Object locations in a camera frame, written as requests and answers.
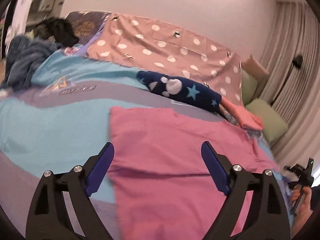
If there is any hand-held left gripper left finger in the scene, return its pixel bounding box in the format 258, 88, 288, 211
25, 142, 115, 240

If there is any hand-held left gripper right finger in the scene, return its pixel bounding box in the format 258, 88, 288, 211
201, 141, 292, 240

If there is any pink small garment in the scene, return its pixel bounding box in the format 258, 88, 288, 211
109, 106, 284, 240

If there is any person's right hand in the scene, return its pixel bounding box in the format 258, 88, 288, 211
291, 186, 313, 230

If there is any folded floral cloth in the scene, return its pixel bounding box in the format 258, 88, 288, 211
217, 109, 263, 140

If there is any folded salmon cloth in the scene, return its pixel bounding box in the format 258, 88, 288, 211
221, 97, 264, 130

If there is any large green pillow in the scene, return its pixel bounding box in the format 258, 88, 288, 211
246, 99, 289, 143

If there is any blue and grey bedspread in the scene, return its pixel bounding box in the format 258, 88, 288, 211
0, 42, 295, 240

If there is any navy star print blanket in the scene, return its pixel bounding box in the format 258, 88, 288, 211
136, 70, 223, 112

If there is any small green pillow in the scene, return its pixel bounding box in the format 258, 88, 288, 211
241, 70, 258, 105

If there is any beige pillow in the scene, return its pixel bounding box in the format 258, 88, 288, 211
241, 54, 270, 98

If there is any black floor lamp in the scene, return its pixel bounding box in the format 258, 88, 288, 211
269, 54, 304, 105

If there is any pink polka-dot pillow cover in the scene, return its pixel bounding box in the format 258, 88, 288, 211
86, 12, 244, 105

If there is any dark blue fuzzy blanket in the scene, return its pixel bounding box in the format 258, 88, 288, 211
0, 35, 63, 92

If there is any black cloth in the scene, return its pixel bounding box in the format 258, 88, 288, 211
34, 17, 79, 48

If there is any brown patterned pillow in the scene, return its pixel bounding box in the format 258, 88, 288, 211
66, 11, 112, 43

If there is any beige curtain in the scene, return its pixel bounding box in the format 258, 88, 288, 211
255, 1, 320, 175

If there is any white hanging garment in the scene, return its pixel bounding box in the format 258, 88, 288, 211
5, 0, 42, 45

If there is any wall shelf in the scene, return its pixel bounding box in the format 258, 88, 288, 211
27, 0, 65, 25

